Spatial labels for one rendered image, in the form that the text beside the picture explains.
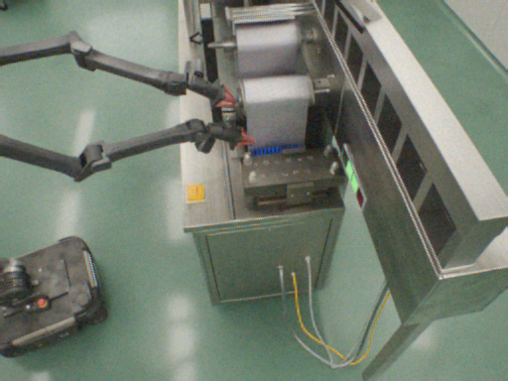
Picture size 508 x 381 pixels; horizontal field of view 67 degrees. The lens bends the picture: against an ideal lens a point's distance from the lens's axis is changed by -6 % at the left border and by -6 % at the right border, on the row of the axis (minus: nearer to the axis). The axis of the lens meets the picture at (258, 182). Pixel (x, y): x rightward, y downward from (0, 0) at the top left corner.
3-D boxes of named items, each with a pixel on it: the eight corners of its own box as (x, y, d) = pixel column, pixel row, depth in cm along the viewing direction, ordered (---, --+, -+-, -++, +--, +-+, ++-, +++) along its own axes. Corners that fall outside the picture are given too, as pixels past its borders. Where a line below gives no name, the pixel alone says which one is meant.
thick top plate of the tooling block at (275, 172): (240, 167, 169) (239, 157, 164) (333, 156, 172) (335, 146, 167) (244, 197, 159) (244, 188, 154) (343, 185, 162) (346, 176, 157)
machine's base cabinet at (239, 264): (193, 59, 386) (182, -29, 319) (260, 53, 391) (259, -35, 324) (212, 313, 228) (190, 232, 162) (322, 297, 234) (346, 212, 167)
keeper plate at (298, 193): (286, 201, 165) (287, 185, 156) (310, 198, 165) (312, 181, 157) (287, 206, 163) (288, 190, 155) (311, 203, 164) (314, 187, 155)
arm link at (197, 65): (171, 96, 147) (169, 80, 139) (173, 71, 152) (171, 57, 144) (203, 96, 148) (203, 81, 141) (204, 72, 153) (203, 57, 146)
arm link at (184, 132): (89, 165, 133) (83, 142, 139) (93, 175, 138) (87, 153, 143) (208, 132, 147) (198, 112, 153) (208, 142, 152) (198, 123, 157)
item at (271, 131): (248, 151, 168) (246, 117, 154) (304, 144, 170) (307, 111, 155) (248, 151, 168) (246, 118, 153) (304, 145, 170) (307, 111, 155)
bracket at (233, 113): (229, 152, 184) (224, 98, 160) (243, 150, 184) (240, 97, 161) (230, 160, 181) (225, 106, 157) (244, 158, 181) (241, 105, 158)
